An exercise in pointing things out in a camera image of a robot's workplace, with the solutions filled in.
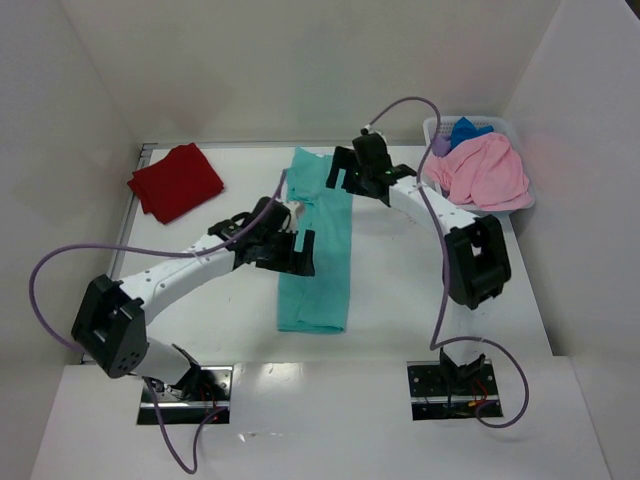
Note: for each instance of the white plastic laundry basket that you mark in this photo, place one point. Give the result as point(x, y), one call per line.
point(433, 126)

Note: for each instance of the purple t shirt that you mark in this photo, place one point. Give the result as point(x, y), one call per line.
point(441, 145)

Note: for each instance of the blue t shirt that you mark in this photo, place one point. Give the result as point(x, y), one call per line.
point(464, 130)

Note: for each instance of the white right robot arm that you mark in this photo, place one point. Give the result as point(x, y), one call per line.
point(476, 265)

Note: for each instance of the teal t shirt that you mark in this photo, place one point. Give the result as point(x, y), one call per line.
point(318, 304)

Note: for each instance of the red folded t shirt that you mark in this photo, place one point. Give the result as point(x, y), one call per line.
point(180, 182)

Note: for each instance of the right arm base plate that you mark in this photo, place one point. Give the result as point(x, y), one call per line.
point(432, 399)

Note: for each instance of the pink t shirt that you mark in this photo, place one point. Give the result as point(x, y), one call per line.
point(485, 172)

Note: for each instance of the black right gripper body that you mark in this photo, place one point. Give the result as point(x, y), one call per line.
point(351, 173)

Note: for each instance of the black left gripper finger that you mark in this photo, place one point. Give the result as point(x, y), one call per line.
point(288, 267)
point(304, 262)

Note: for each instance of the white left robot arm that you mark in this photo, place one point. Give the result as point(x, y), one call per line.
point(112, 321)

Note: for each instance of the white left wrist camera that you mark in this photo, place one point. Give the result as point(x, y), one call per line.
point(296, 211)

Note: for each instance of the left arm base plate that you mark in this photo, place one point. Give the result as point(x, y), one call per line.
point(208, 398)

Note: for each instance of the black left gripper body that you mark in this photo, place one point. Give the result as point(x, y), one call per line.
point(273, 248)

